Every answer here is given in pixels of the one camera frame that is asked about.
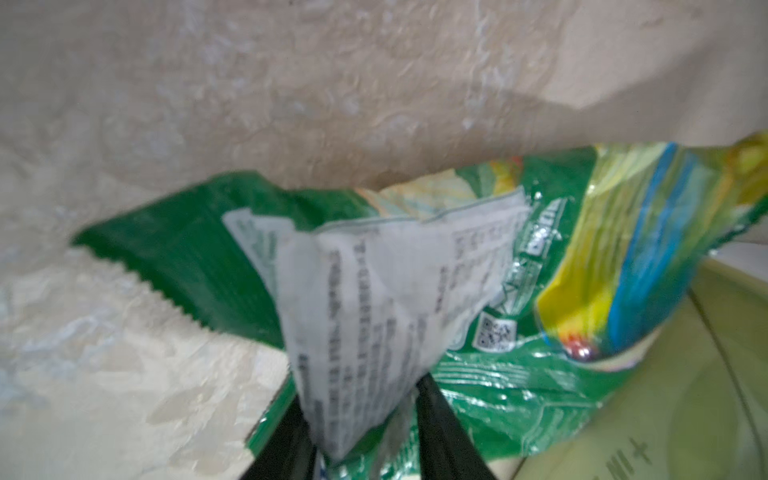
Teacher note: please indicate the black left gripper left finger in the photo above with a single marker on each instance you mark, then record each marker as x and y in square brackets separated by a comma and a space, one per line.
[289, 453]

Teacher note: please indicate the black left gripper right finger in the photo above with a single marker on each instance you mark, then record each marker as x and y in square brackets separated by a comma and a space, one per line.
[445, 449]

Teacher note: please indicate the green snack packet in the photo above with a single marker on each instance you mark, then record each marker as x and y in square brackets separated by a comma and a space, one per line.
[527, 287]

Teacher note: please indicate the white paper bag with illustration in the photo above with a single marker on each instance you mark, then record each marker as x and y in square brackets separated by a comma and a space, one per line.
[696, 407]

